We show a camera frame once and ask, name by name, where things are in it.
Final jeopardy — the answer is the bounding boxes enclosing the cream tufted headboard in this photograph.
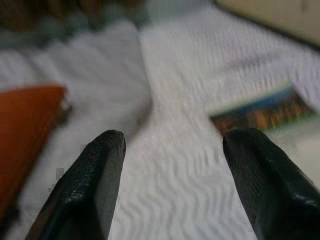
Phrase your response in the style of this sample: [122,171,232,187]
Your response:
[214,0,320,49]

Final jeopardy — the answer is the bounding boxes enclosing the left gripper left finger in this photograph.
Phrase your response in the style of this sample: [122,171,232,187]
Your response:
[24,129,127,240]

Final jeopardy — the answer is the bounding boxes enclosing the brown pleated curtain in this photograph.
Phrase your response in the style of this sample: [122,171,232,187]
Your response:
[0,0,151,35]

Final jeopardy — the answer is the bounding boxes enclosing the white patterned mattress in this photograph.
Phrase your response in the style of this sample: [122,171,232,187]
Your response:
[0,4,320,240]

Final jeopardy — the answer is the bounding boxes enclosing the grey crumpled duvet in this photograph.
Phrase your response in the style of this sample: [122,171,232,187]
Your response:
[0,19,154,133]

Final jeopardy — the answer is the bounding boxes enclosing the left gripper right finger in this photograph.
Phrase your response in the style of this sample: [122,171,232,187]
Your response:
[222,127,320,240]

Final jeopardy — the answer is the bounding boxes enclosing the orange pillow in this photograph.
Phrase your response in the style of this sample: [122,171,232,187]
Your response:
[0,84,69,219]

